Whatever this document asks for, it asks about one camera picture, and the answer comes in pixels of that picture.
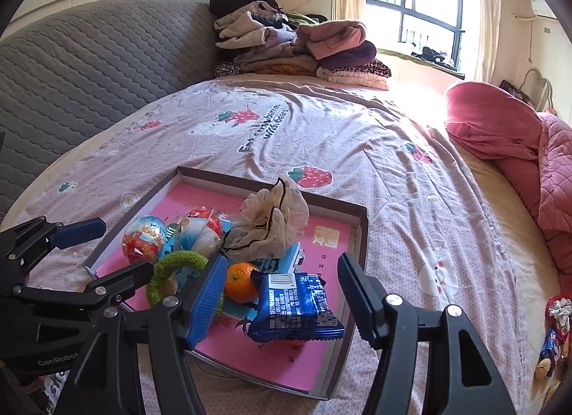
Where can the walnut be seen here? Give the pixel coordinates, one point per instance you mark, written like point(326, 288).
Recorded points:
point(169, 287)

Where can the grey quilted headboard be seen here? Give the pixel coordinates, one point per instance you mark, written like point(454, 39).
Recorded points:
point(75, 73)

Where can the orange tangerine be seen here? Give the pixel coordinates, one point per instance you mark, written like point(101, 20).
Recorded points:
point(239, 286)

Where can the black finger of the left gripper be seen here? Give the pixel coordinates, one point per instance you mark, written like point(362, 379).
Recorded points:
point(110, 290)
point(25, 245)

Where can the pink strawberry bed sheet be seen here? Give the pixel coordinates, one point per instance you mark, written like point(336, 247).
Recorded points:
point(433, 237)

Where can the red clear-top surprise egg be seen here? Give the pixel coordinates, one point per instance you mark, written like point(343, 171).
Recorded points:
point(144, 240)

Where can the snack items beside bed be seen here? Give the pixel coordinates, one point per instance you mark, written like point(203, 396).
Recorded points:
point(556, 347)

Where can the pink quilted blanket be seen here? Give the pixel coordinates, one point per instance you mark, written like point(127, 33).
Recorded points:
point(533, 152)

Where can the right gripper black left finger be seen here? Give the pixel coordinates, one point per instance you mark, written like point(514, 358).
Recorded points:
point(106, 378)

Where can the window with dark frame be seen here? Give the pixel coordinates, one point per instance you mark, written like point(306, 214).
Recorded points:
point(413, 4)

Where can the blue snack packet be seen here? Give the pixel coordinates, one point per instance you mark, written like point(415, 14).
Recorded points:
point(293, 306)

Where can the white air conditioner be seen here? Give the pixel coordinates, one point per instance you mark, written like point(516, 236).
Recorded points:
point(541, 9)

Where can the pile of folded clothes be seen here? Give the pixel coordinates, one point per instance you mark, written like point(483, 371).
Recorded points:
point(257, 36)

